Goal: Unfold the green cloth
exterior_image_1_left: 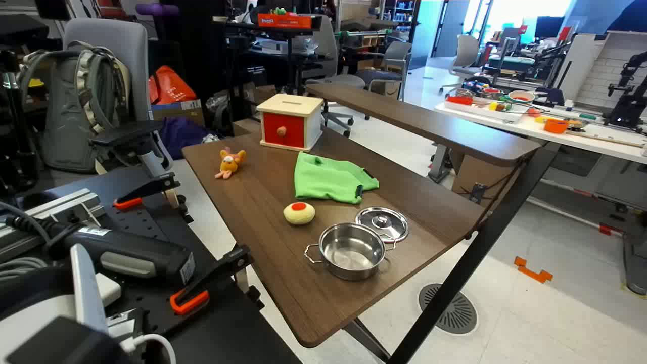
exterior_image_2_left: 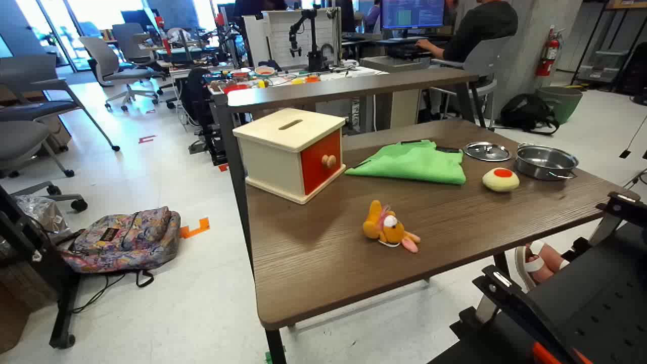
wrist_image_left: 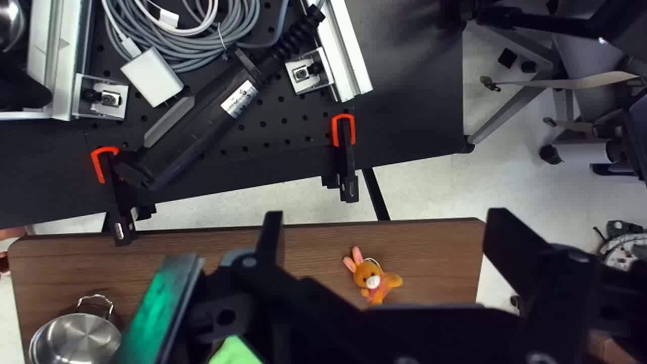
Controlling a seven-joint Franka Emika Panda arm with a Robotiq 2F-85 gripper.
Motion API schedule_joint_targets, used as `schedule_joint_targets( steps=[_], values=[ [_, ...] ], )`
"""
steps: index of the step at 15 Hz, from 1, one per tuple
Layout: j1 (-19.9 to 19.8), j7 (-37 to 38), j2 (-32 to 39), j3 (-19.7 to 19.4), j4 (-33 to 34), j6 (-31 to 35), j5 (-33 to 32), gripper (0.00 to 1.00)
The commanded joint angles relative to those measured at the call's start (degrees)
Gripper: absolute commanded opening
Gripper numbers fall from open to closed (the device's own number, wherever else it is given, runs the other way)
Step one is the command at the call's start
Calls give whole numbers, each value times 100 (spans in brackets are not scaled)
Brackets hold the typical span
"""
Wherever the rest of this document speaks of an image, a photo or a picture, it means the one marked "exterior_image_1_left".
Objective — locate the orange bag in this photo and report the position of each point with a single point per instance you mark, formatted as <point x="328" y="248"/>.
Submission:
<point x="167" y="87"/>

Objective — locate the wooden box red drawer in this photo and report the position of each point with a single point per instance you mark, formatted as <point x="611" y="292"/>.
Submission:
<point x="291" y="121"/>

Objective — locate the grey office chair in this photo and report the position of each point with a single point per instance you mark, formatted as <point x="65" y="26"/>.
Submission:
<point x="134" y="130"/>

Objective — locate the lower black orange clamp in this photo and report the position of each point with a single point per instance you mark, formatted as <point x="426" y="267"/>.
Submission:
<point x="194" y="295"/>

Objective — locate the black grey handheld device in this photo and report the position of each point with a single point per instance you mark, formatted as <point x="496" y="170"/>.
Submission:
<point x="136" y="254"/>

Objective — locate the stainless steel pot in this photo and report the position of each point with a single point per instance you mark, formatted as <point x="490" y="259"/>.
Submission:
<point x="349" y="250"/>

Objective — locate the round floor drain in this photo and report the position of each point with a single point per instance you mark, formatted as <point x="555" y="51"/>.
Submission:
<point x="457" y="318"/>

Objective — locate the orange plush toy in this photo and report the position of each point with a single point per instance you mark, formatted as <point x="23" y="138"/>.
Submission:
<point x="229" y="162"/>

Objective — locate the green cloth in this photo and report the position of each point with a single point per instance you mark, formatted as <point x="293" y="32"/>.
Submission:
<point x="327" y="178"/>

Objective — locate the white cluttered side table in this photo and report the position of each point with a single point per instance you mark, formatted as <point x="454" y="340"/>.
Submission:
<point x="548" y="127"/>

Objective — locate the grey backpack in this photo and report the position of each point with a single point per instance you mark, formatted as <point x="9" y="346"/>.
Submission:
<point x="78" y="83"/>

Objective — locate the black table leg frame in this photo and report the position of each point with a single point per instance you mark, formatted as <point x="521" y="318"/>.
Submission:
<point x="487" y="234"/>

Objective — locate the upper black orange clamp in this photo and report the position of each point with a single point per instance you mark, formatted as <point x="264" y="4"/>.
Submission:
<point x="136" y="197"/>

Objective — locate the black orange clamp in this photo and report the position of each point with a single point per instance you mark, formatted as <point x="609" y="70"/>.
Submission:
<point x="194" y="295"/>
<point x="136" y="197"/>

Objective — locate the orange floor tape marker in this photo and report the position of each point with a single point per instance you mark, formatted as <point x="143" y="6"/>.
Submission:
<point x="537" y="275"/>

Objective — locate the steel pot lid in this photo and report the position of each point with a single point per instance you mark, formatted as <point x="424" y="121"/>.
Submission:
<point x="387" y="222"/>

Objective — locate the yellow red plush ball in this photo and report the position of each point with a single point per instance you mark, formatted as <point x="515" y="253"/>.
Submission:
<point x="298" y="213"/>

